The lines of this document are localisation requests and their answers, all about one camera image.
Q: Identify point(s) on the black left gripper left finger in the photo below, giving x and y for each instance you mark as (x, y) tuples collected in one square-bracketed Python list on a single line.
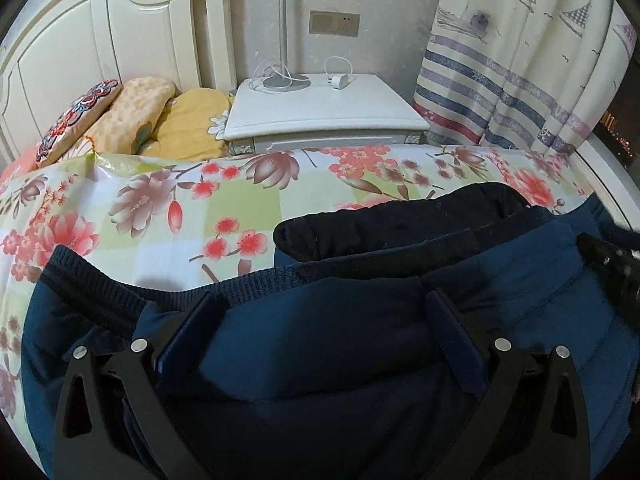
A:
[(84, 445)]

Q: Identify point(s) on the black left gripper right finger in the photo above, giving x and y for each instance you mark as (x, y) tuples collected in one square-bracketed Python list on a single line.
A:
[(531, 421)]

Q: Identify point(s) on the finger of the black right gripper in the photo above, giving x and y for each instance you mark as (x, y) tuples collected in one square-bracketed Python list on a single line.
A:
[(618, 270)]

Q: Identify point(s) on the navy blue padded jacket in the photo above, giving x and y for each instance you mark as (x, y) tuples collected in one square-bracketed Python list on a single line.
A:
[(325, 365)]

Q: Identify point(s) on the floral pink green bedspread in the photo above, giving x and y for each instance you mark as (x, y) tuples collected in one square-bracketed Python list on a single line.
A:
[(162, 224)]

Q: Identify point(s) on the sailboat print striped curtain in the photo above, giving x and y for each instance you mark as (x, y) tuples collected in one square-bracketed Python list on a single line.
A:
[(522, 74)]

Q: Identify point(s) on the orange patterned pillow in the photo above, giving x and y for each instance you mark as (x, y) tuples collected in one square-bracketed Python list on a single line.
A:
[(131, 118)]

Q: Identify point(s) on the white nightstand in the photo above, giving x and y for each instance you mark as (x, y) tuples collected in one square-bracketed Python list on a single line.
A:
[(366, 112)]

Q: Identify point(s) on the yellow floral pillow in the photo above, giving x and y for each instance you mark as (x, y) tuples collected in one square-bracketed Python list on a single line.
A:
[(191, 127)]

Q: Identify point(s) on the embroidered red blue pillow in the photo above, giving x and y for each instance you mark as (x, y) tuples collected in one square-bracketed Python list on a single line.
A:
[(75, 121)]

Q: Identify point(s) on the silver lamp with round base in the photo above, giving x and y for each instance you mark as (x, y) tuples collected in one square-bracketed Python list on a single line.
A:
[(281, 79)]

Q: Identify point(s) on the cream wooden headboard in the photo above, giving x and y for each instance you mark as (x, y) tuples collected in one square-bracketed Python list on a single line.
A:
[(70, 45)]

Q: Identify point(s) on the white charger with cable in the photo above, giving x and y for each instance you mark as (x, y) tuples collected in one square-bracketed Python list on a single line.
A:
[(338, 80)]

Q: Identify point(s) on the bronze wall switch plate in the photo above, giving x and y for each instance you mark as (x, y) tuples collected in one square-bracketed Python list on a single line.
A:
[(334, 23)]

